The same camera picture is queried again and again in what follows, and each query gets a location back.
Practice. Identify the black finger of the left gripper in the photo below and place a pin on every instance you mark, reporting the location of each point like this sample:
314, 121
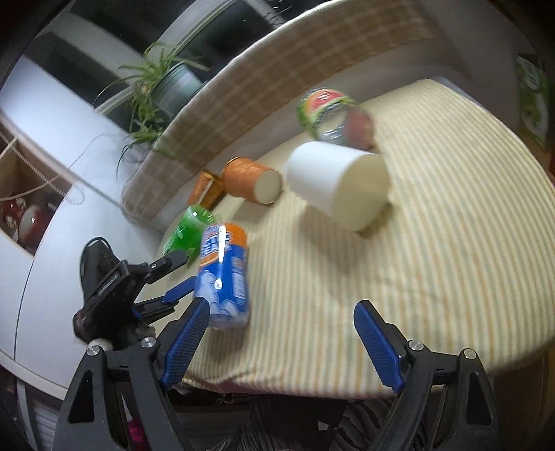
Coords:
165, 265

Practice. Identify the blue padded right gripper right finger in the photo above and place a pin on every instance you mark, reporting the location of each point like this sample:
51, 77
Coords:
468, 417

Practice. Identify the orange paper cup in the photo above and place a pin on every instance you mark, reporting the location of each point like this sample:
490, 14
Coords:
252, 181

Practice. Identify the checkered brown sill cloth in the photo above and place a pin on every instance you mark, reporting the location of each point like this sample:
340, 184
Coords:
273, 71

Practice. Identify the green plastic cup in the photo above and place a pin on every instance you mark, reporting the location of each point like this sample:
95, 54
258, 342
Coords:
187, 234

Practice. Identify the green white shopping bag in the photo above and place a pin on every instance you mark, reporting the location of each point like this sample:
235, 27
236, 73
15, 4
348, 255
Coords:
534, 99

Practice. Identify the striped yellow table cloth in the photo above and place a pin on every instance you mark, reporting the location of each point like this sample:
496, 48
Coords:
463, 257

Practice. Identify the white paper cup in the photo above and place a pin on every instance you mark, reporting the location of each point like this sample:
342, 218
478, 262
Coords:
349, 186

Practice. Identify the green red noodle cup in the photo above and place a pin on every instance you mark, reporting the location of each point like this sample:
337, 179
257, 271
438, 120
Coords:
330, 116

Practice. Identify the red white ornament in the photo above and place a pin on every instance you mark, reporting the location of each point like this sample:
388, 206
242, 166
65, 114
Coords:
29, 221

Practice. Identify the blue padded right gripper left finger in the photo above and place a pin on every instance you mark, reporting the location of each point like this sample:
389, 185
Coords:
92, 415

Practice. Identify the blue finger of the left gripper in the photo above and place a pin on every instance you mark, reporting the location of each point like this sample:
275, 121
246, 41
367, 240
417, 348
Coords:
175, 294

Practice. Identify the potted spider plant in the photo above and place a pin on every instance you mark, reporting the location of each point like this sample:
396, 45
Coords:
158, 87

